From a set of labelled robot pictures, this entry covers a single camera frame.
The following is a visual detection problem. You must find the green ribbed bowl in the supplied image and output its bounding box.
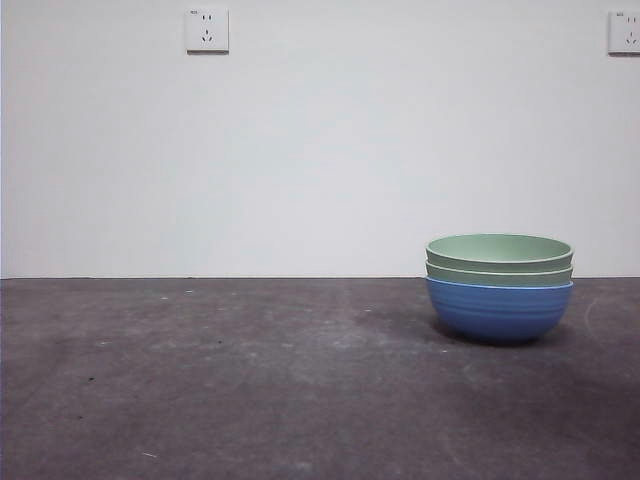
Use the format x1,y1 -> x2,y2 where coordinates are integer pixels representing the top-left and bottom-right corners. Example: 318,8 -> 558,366
425,260 -> 574,288
425,233 -> 575,274

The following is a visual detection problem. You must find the blue ribbed bowl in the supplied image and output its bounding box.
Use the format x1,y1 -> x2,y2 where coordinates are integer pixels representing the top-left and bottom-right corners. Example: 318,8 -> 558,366
425,276 -> 575,345

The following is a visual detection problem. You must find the white wall socket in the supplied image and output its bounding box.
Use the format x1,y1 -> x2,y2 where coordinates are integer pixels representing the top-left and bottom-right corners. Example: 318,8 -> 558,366
186,6 -> 230,55
607,10 -> 640,56

